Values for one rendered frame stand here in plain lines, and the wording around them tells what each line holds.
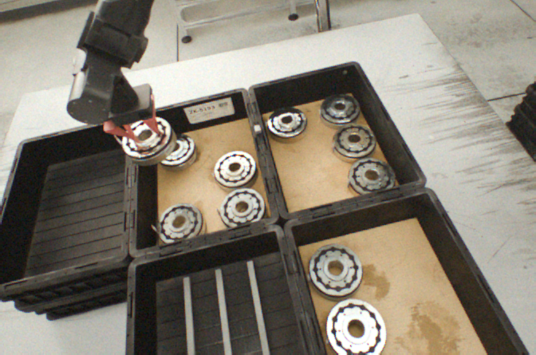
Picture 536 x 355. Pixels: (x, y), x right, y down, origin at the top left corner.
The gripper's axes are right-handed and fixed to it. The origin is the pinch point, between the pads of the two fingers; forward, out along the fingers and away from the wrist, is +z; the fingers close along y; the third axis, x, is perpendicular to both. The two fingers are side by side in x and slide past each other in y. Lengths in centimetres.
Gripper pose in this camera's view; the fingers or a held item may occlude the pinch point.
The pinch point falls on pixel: (144, 132)
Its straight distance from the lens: 75.5
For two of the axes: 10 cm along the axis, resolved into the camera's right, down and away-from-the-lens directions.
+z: 1.5, 5.6, 8.1
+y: 9.7, -2.4, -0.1
